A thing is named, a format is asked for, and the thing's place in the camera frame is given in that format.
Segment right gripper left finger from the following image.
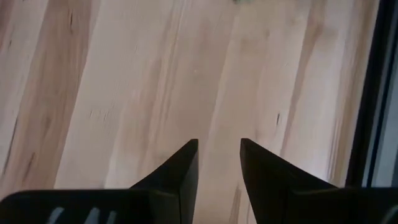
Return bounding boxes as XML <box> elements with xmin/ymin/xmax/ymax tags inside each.
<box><xmin>0</xmin><ymin>138</ymin><xmax>200</xmax><ymax>224</ymax></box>

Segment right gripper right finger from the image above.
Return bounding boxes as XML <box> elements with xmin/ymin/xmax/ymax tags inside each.
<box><xmin>239</xmin><ymin>138</ymin><xmax>398</xmax><ymax>224</ymax></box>

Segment black aluminium rig frame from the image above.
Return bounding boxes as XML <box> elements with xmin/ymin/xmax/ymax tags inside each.
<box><xmin>345</xmin><ymin>0</ymin><xmax>398</xmax><ymax>188</ymax></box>

